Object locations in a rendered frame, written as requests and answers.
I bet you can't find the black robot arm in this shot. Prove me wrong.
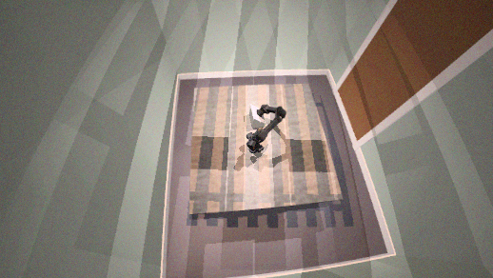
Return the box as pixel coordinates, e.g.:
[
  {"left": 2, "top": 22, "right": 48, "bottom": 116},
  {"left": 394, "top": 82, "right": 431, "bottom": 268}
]
[{"left": 246, "top": 104, "right": 286, "bottom": 149}]

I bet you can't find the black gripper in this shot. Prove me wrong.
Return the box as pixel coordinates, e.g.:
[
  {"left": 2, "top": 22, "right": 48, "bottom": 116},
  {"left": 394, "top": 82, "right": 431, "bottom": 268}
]
[{"left": 246, "top": 132, "right": 264, "bottom": 152}]

